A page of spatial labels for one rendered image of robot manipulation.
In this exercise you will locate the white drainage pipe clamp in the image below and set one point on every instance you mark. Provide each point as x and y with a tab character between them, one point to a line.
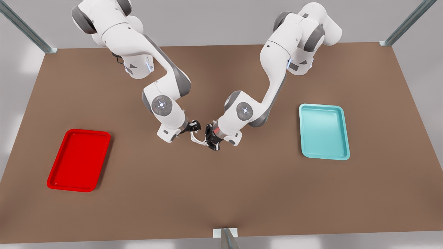
196	138

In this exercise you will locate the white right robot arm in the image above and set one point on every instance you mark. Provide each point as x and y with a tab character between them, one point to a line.
124	38

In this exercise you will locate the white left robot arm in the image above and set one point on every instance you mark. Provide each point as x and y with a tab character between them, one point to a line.
277	58

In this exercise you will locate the teal rectangular tray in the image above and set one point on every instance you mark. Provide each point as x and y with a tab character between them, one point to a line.
324	132

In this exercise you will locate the red rectangular tray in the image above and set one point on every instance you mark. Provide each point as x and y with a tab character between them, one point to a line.
79	160

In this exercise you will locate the silver frame post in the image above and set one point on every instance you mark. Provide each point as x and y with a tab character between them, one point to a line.
24	27
408	21
227	238

